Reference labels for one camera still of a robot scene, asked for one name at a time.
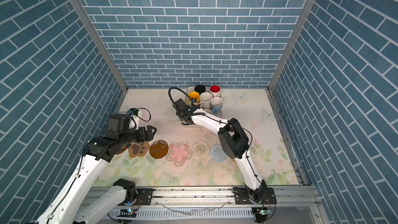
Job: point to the white vented strip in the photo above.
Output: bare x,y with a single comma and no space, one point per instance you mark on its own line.
184,213

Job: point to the blue floral mug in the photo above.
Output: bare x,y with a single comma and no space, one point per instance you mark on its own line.
216,105

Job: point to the multicolour woven round coaster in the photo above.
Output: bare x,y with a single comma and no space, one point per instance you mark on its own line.
200,149

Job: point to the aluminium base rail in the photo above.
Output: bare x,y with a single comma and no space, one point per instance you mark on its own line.
215,196

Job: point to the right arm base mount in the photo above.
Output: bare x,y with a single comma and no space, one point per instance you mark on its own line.
246,196

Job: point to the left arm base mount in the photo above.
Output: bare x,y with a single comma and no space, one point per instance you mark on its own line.
140,196

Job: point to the beige serving tray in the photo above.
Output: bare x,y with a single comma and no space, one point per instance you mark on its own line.
191,89

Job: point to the matte brown wooden coaster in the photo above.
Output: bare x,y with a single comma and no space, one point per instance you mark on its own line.
123,149

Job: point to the left circuit board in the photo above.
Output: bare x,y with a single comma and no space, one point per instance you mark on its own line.
126,216

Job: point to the blue woven round coaster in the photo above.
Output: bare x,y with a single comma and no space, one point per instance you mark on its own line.
217,154

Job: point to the brown paw shaped coaster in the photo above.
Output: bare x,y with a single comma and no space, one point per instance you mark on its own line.
138,149

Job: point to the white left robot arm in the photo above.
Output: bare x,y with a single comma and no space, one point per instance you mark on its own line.
97,154

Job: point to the white mug red inside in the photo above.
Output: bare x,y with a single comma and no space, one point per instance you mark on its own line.
215,90

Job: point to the right circuit board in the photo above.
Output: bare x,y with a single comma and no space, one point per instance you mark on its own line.
261,214

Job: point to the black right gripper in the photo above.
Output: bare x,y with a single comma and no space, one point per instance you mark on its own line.
181,118

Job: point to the aluminium corner post right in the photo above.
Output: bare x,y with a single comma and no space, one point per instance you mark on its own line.
292,40

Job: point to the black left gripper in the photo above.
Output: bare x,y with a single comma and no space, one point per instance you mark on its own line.
143,137

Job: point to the black mug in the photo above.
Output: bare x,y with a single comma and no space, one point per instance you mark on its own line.
200,89

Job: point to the white speckled mug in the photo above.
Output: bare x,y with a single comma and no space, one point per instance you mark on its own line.
205,100

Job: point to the glossy brown scratched coaster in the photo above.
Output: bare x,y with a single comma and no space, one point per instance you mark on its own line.
159,149

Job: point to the pink flower silicone coaster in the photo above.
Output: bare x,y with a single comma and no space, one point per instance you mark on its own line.
179,153

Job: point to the aluminium corner post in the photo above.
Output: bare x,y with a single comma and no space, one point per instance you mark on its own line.
83,16
292,40

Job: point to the circuit board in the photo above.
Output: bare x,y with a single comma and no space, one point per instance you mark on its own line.
261,214
126,216

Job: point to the yellow mug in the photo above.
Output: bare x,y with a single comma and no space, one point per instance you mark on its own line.
194,98

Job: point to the aluminium corner post left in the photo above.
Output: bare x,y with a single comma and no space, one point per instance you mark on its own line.
83,16

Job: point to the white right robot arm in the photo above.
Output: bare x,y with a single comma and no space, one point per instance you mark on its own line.
234,141

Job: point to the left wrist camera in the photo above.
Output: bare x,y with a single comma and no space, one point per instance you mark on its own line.
134,112

